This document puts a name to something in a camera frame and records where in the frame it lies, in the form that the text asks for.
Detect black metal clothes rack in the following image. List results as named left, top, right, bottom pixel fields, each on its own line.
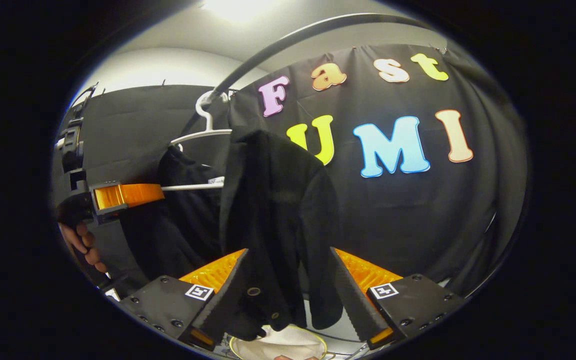
left=183, top=12, right=501, bottom=301

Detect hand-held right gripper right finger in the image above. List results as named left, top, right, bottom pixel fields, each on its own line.
left=330, top=246, right=466, bottom=349

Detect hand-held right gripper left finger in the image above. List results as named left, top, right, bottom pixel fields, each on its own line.
left=118, top=248, right=249, bottom=351

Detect white plastic hanger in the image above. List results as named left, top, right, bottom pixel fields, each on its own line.
left=160, top=90, right=234, bottom=192

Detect black jacket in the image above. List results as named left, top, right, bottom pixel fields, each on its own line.
left=120, top=127, right=344, bottom=342

